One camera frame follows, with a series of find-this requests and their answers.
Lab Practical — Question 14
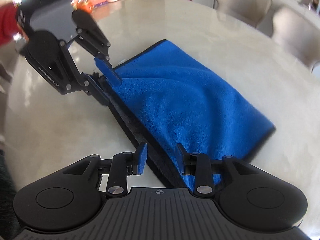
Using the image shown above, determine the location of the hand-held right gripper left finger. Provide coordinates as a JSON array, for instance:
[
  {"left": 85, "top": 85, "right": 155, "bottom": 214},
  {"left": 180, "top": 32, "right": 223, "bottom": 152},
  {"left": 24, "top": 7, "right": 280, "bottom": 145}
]
[{"left": 60, "top": 142, "right": 148, "bottom": 198}]

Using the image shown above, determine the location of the blue towel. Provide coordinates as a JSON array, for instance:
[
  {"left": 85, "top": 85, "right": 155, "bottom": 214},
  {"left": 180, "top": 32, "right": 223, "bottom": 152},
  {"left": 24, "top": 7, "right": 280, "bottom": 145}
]
[{"left": 101, "top": 39, "right": 277, "bottom": 193}]

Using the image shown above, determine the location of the beige dining chair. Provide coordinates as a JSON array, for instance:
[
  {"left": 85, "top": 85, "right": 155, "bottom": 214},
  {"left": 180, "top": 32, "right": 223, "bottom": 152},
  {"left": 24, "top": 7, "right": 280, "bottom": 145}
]
[
  {"left": 214, "top": 0, "right": 272, "bottom": 28},
  {"left": 271, "top": 6, "right": 320, "bottom": 68}
]

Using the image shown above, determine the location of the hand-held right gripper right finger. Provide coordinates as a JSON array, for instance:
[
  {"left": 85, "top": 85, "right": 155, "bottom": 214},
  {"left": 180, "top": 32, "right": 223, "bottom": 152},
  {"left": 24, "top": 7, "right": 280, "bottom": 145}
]
[{"left": 176, "top": 143, "right": 258, "bottom": 197}]

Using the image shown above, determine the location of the orange packet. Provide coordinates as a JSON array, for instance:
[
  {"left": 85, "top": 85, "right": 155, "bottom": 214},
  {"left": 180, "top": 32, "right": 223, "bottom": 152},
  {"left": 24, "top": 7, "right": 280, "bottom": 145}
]
[{"left": 71, "top": 1, "right": 94, "bottom": 12}]

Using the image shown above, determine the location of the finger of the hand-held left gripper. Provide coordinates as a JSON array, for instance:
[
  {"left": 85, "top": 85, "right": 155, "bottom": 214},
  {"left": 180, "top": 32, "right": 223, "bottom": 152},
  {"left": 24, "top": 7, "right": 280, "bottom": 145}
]
[
  {"left": 37, "top": 41, "right": 111, "bottom": 106},
  {"left": 65, "top": 9, "right": 123, "bottom": 85}
]

